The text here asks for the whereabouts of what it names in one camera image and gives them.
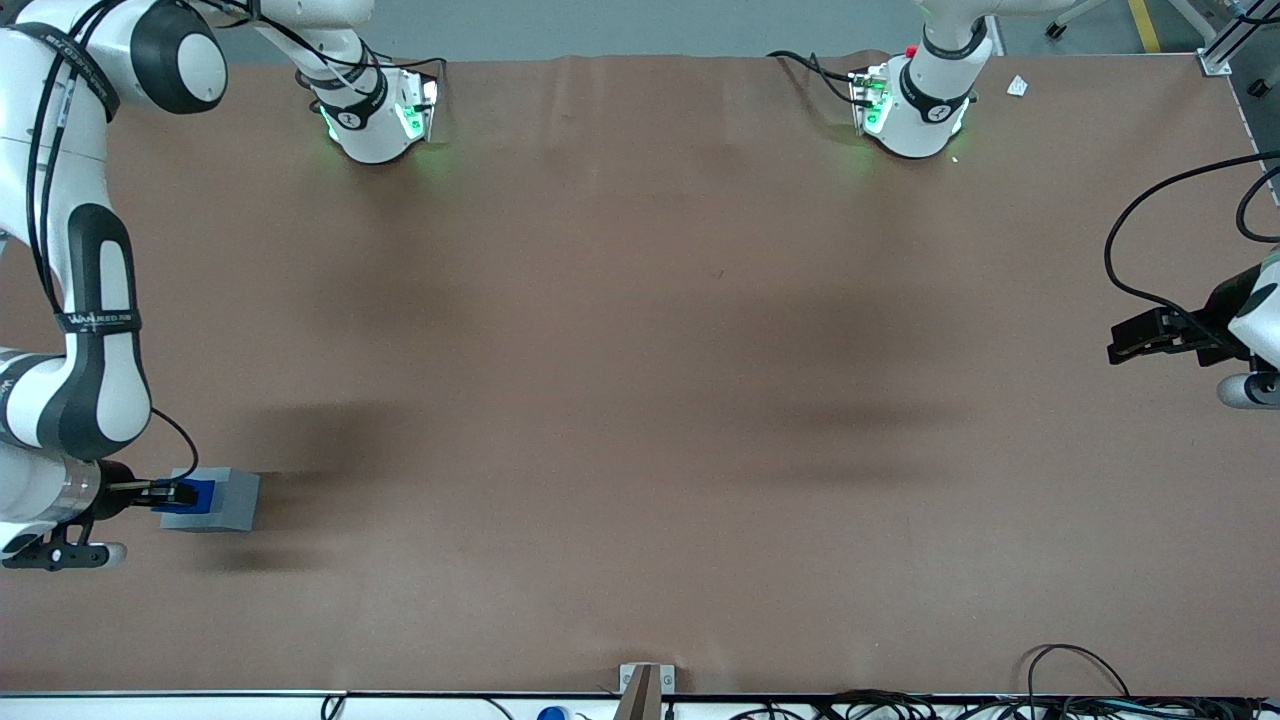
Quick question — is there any aluminium frame profile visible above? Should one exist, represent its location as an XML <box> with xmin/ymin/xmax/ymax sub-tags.
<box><xmin>1198</xmin><ymin>0</ymin><xmax>1280</xmax><ymax>77</ymax></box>

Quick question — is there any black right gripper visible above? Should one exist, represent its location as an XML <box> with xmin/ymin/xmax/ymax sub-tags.
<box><xmin>100</xmin><ymin>461</ymin><xmax>199</xmax><ymax>519</ymax></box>

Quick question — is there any black cable bundle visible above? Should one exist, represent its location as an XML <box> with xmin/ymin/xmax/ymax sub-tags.
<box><xmin>730</xmin><ymin>688</ymin><xmax>1280</xmax><ymax>720</ymax></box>

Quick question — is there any brown paper table cover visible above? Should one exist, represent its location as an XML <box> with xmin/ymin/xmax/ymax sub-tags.
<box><xmin>0</xmin><ymin>52</ymin><xmax>1280</xmax><ymax>698</ymax></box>

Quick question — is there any black left base cable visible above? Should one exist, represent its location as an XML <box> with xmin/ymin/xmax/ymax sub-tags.
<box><xmin>767</xmin><ymin>50</ymin><xmax>873</xmax><ymax>107</ymax></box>

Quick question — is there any black arched cable loop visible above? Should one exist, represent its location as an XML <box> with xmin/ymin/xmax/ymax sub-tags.
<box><xmin>1024</xmin><ymin>644</ymin><xmax>1132</xmax><ymax>701</ymax></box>

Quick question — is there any short black looped cable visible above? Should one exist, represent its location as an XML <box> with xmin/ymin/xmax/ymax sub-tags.
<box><xmin>1236</xmin><ymin>165</ymin><xmax>1280</xmax><ymax>244</ymax></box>

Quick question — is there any gray square base block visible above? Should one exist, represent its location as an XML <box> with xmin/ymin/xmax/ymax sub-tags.
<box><xmin>160</xmin><ymin>467</ymin><xmax>261</xmax><ymax>533</ymax></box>

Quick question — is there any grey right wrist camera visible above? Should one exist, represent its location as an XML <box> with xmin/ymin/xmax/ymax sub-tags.
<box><xmin>0</xmin><ymin>520</ymin><xmax>128</xmax><ymax>572</ymax></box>

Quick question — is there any brown upright post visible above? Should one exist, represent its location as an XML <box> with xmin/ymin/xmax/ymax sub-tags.
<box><xmin>617</xmin><ymin>665</ymin><xmax>663</xmax><ymax>720</ymax></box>

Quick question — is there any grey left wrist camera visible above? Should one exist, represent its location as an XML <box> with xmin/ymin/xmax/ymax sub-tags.
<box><xmin>1217</xmin><ymin>370</ymin><xmax>1280</xmax><ymax>411</ymax></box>

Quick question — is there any black right base cable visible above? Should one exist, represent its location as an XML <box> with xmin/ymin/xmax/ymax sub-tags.
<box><xmin>215</xmin><ymin>0</ymin><xmax>448</xmax><ymax>101</ymax></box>

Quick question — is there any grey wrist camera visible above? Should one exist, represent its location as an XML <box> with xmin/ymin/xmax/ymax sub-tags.
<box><xmin>1217</xmin><ymin>370</ymin><xmax>1280</xmax><ymax>411</ymax></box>
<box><xmin>0</xmin><ymin>520</ymin><xmax>128</xmax><ymax>572</ymax></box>

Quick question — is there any silver metal bracket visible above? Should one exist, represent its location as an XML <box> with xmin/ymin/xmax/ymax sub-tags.
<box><xmin>619</xmin><ymin>663</ymin><xmax>676</xmax><ymax>696</ymax></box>

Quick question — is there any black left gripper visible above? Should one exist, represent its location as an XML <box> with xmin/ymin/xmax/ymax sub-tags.
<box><xmin>1107</xmin><ymin>265</ymin><xmax>1263</xmax><ymax>366</ymax></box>

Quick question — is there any long black wrist cable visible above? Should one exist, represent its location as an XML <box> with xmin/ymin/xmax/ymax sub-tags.
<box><xmin>1104</xmin><ymin>150</ymin><xmax>1280</xmax><ymax>336</ymax></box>

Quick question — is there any black base cable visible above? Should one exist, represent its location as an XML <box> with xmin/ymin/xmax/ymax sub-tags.
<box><xmin>767</xmin><ymin>50</ymin><xmax>873</xmax><ymax>107</ymax></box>
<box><xmin>215</xmin><ymin>0</ymin><xmax>448</xmax><ymax>101</ymax></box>

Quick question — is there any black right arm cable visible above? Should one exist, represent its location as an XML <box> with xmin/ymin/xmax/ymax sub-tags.
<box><xmin>25</xmin><ymin>0</ymin><xmax>200</xmax><ymax>483</ymax></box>

